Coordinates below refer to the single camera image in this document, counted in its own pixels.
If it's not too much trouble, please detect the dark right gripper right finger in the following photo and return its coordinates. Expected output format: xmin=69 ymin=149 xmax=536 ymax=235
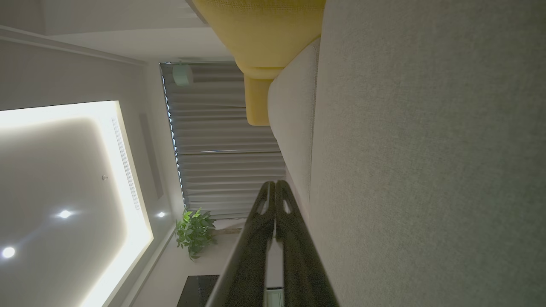
xmin=275 ymin=180 xmax=340 ymax=307

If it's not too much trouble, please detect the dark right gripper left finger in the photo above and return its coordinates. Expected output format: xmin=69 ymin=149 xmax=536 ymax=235
xmin=205 ymin=181 xmax=276 ymax=307

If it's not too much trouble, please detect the green potted plant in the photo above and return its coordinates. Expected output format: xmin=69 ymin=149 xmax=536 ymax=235
xmin=175 ymin=208 xmax=218 ymax=261

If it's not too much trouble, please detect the grey pleated curtain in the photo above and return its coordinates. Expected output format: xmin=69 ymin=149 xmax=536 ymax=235
xmin=160 ymin=62 xmax=287 ymax=220

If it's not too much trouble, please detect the large grey sofa seat cushion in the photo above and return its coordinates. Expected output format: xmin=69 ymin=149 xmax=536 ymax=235
xmin=308 ymin=0 xmax=546 ymax=307

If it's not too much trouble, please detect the yellow sofa backrest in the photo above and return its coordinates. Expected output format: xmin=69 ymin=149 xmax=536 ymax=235
xmin=192 ymin=0 xmax=327 ymax=127

